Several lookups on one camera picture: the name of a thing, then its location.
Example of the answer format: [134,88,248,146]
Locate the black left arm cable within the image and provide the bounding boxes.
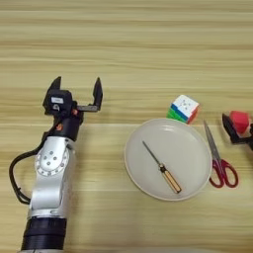
[8,129,52,206]

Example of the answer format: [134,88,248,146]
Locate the red-handled scissors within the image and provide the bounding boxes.
[203,120,239,190]

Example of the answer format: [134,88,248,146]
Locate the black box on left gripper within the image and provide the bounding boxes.
[42,89,74,117]

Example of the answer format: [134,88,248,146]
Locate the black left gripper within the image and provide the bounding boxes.
[42,76,104,142]

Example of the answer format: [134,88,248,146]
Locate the small red cube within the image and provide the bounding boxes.
[229,110,251,134]

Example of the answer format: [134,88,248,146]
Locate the round beige plate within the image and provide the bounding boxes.
[124,118,212,202]

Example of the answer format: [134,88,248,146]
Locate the screwdriver with amber handle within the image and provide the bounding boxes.
[141,140,183,195]

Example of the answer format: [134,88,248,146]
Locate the multicoloured puzzle cube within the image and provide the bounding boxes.
[166,94,201,125]

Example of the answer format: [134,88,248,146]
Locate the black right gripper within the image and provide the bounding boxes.
[221,113,253,151]

